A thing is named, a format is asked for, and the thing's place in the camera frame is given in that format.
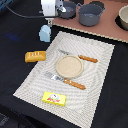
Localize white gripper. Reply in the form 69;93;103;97
41;0;63;27

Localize light blue milk carton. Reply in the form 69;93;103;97
39;25;51;42

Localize orange toy bread loaf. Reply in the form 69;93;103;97
25;51;46;62

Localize yellow butter box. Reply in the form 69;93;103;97
42;92;66;106

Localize small grey saucepan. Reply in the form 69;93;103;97
58;0;76;19

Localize large grey pot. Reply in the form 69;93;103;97
78;4;104;27

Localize round wooden plate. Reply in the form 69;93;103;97
56;55;83;79

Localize pink stove mat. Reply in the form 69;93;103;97
53;0;128;43

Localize woven beige placemat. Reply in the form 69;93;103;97
14;32;114;128

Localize knife with wooden handle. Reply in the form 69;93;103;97
58;49;98;63

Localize fork with wooden handle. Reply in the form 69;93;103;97
45;72;86;90

